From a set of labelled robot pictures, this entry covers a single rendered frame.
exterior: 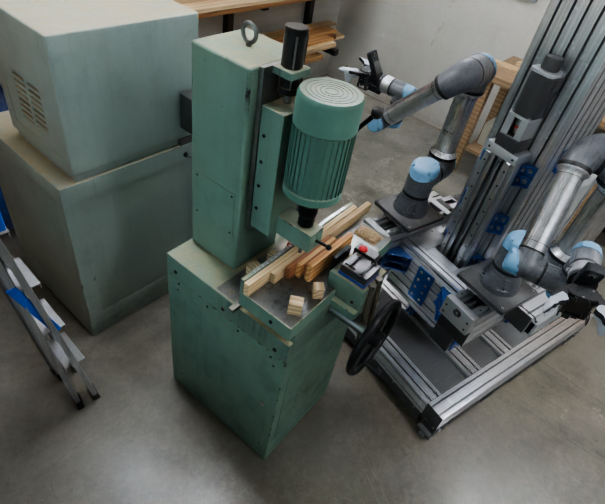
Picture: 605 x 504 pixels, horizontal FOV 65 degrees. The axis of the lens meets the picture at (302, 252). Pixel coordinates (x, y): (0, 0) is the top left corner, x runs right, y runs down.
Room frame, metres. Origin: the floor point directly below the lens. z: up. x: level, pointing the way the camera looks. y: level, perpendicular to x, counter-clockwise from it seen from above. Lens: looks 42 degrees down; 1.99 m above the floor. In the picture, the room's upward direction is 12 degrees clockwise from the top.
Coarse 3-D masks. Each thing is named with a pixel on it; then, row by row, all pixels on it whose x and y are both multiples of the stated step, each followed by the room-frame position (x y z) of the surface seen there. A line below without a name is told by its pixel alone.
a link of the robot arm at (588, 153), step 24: (576, 144) 1.35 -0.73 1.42; (600, 144) 1.31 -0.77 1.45; (576, 168) 1.28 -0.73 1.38; (552, 192) 1.25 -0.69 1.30; (576, 192) 1.25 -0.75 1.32; (552, 216) 1.19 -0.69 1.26; (528, 240) 1.15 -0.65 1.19; (552, 240) 1.16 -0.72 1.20; (504, 264) 1.11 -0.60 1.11; (528, 264) 1.09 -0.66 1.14
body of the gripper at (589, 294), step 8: (576, 272) 0.97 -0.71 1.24; (568, 280) 0.98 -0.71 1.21; (568, 288) 0.90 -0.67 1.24; (576, 288) 0.91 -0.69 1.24; (584, 288) 0.91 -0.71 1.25; (592, 288) 0.91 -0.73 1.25; (568, 296) 0.89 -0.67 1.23; (576, 296) 0.88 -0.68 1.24; (584, 296) 0.88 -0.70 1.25; (592, 296) 0.88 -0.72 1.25; (568, 304) 0.88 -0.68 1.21; (576, 304) 0.88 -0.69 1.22; (584, 304) 0.87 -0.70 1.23; (592, 304) 0.87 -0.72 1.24; (560, 312) 0.88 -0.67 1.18; (568, 312) 0.88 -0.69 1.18; (576, 312) 0.87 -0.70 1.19; (584, 312) 0.86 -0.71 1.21
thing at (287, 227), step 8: (280, 216) 1.17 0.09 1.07; (288, 216) 1.18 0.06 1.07; (296, 216) 1.19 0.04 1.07; (280, 224) 1.16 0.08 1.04; (288, 224) 1.15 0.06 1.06; (296, 224) 1.15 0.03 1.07; (280, 232) 1.16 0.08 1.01; (288, 232) 1.14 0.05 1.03; (296, 232) 1.13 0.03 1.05; (304, 232) 1.12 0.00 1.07; (312, 232) 1.12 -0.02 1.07; (320, 232) 1.15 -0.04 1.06; (288, 240) 1.14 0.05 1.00; (296, 240) 1.13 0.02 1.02; (304, 240) 1.11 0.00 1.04; (312, 240) 1.11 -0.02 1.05; (320, 240) 1.16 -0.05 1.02; (304, 248) 1.11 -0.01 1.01; (312, 248) 1.12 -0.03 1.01
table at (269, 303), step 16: (352, 224) 1.43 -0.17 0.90; (352, 240) 1.33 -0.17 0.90; (384, 240) 1.37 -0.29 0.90; (272, 288) 1.02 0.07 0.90; (288, 288) 1.03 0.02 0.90; (304, 288) 1.05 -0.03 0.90; (240, 304) 0.97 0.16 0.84; (256, 304) 0.94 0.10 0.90; (272, 304) 0.95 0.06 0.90; (288, 304) 0.97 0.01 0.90; (304, 304) 0.98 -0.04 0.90; (320, 304) 1.00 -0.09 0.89; (336, 304) 1.04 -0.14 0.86; (272, 320) 0.91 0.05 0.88; (288, 320) 0.90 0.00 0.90; (304, 320) 0.93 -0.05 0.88; (352, 320) 1.00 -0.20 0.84; (288, 336) 0.87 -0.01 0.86
